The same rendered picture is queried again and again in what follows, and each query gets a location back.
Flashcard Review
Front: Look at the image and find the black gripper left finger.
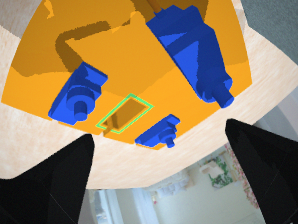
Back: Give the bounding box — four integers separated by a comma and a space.
0, 133, 94, 224

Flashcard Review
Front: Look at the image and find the orange flat plate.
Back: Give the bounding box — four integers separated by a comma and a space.
1, 0, 253, 151

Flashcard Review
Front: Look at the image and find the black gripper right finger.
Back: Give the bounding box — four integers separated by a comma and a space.
225, 119, 298, 224

